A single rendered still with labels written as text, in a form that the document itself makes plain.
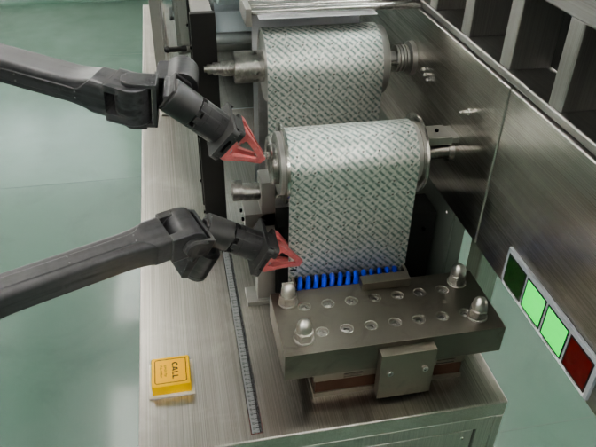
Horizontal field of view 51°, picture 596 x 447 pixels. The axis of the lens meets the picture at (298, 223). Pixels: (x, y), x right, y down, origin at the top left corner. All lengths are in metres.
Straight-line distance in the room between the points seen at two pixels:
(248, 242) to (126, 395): 1.38
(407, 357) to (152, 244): 0.47
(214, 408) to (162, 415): 0.09
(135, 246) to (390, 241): 0.49
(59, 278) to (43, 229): 2.30
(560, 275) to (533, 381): 1.63
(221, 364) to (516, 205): 0.61
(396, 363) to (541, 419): 1.38
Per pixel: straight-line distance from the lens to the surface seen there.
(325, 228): 1.16
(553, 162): 0.93
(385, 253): 1.24
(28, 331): 2.75
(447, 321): 1.17
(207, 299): 1.38
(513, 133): 1.02
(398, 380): 1.16
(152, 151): 1.93
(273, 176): 1.11
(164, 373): 1.21
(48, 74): 1.09
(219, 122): 1.05
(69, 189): 3.57
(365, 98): 1.32
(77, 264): 1.01
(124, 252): 1.02
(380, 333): 1.12
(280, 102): 1.28
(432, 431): 1.24
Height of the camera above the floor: 1.82
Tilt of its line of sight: 36 degrees down
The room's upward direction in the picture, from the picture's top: 1 degrees clockwise
